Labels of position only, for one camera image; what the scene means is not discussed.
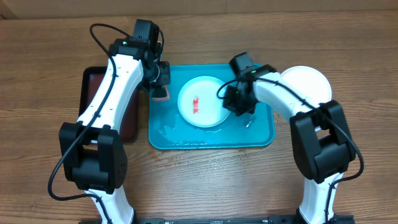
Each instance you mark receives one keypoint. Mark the teal plastic tray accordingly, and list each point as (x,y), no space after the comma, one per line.
(168,130)

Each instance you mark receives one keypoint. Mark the white plate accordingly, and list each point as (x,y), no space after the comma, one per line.
(309,81)

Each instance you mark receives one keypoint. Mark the black rectangular tray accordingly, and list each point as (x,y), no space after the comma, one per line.
(92,78)

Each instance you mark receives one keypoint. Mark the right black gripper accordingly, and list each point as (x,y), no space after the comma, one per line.
(234,106)

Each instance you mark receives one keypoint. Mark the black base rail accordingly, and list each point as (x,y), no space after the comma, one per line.
(214,221)

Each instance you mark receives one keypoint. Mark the light blue plate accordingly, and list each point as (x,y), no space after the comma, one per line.
(198,103)

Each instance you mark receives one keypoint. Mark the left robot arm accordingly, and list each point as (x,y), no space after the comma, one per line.
(93,162)

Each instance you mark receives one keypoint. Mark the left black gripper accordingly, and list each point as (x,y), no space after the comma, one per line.
(165,67)

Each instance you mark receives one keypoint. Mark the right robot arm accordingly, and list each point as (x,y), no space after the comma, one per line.
(321,141)

